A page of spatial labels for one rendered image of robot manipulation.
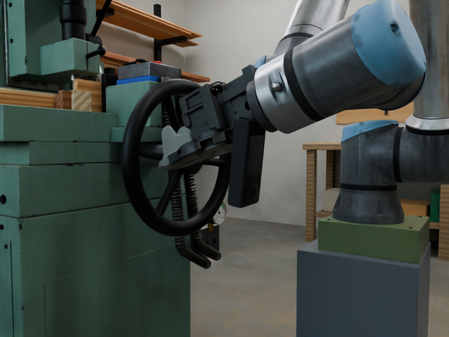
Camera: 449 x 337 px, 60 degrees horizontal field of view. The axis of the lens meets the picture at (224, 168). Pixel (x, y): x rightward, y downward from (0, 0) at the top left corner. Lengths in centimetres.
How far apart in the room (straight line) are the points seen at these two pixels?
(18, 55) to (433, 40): 95
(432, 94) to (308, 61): 63
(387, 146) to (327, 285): 39
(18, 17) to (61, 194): 48
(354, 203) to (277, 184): 318
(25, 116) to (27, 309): 33
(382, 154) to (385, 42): 69
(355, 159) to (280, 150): 314
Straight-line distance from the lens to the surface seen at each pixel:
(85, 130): 80
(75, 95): 82
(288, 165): 418
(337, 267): 108
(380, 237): 107
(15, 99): 91
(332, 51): 43
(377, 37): 41
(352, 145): 111
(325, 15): 68
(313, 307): 113
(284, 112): 45
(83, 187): 80
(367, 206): 109
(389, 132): 111
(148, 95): 66
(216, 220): 101
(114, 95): 86
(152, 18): 391
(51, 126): 76
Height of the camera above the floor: 83
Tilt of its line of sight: 3 degrees down
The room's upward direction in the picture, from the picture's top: straight up
